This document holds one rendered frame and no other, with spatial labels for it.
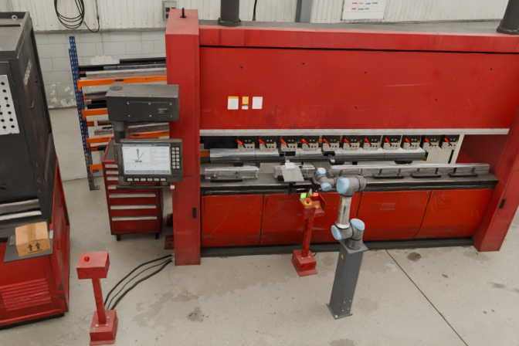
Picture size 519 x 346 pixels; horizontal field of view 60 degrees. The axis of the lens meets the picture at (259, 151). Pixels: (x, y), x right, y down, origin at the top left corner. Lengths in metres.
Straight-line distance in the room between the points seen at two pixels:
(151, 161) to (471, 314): 3.19
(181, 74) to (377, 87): 1.72
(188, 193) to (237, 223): 0.65
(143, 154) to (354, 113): 1.91
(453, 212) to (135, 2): 5.44
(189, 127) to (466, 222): 3.12
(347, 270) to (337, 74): 1.66
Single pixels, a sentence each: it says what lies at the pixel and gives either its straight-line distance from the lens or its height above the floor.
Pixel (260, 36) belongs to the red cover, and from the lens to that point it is 3.70.
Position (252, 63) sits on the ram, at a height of 2.01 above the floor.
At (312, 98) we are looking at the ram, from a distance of 3.99.
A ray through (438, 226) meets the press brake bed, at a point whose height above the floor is 0.29.
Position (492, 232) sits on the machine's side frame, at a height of 0.28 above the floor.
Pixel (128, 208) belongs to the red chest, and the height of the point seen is 0.47.
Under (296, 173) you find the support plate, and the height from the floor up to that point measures 1.00.
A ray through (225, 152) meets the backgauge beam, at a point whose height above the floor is 0.98.
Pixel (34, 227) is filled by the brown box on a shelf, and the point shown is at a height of 1.10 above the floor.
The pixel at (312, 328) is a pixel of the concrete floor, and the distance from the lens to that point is 4.19.
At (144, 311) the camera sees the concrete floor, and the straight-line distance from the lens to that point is 4.28.
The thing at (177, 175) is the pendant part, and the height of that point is 1.30.
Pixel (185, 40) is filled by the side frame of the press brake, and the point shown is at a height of 2.25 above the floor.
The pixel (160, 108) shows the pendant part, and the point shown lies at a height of 1.86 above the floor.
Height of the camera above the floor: 3.20
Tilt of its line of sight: 29 degrees down
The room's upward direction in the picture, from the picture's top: 4 degrees clockwise
